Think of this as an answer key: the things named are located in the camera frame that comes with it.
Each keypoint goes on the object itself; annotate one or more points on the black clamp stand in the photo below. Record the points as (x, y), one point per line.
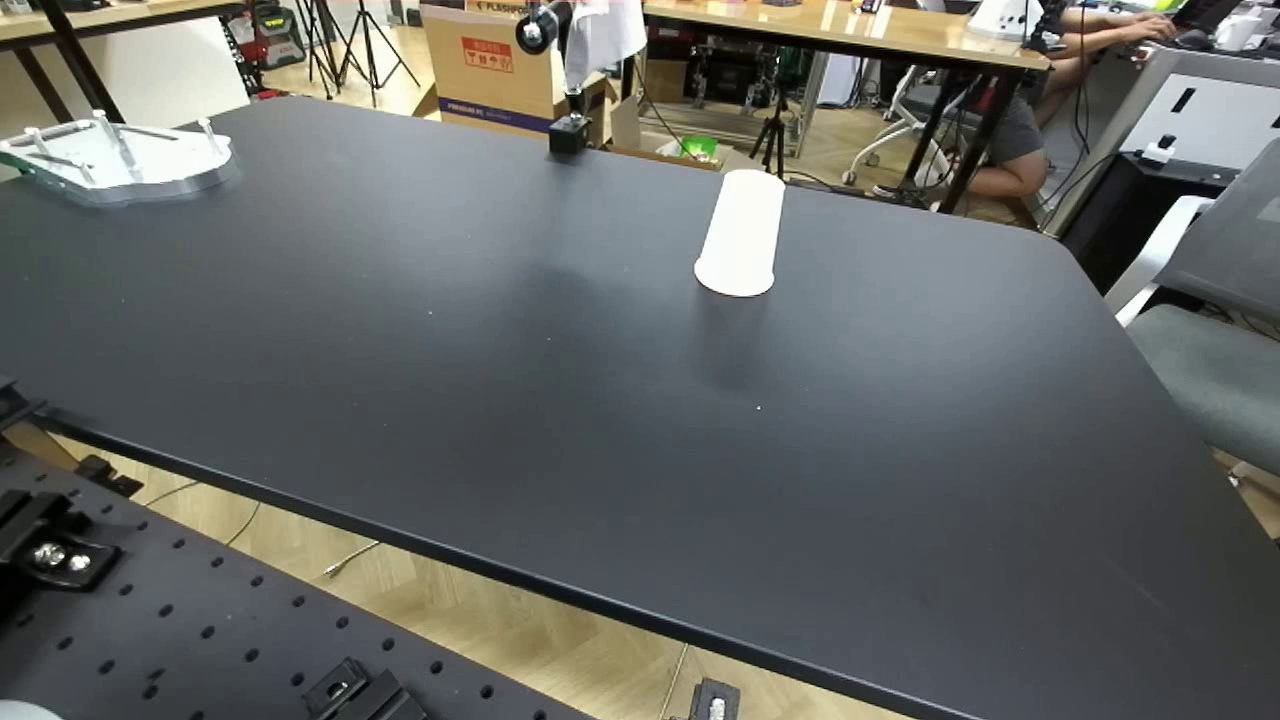
(569, 134)

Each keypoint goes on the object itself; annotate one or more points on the white paper cup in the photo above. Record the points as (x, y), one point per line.
(743, 234)

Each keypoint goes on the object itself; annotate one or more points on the white patterned towel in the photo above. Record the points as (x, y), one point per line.
(607, 32)

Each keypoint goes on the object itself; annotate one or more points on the long wooden table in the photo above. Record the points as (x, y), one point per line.
(827, 26)

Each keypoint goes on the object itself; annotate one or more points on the large red-labelled cardboard box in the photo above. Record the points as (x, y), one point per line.
(487, 83)

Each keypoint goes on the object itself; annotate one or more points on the wooden table with black leg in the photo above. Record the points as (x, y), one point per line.
(80, 18)

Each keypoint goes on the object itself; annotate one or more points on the seated person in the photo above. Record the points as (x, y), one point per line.
(1023, 144)

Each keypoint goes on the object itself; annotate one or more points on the green packet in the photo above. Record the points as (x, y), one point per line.
(699, 150)

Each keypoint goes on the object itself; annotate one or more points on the tall black tripod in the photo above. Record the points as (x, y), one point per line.
(361, 43)

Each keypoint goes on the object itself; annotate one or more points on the white panel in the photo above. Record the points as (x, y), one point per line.
(162, 67)

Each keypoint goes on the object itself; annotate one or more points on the black perforated breadboard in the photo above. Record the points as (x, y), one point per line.
(174, 624)

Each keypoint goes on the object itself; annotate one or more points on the black bracket with screws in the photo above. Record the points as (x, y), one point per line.
(63, 557)

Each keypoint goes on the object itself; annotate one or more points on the grey office chair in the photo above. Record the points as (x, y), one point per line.
(1221, 361)

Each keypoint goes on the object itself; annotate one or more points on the grey computer tower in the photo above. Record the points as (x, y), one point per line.
(1221, 115)

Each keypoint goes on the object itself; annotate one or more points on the small black tripod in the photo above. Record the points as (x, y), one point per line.
(775, 125)

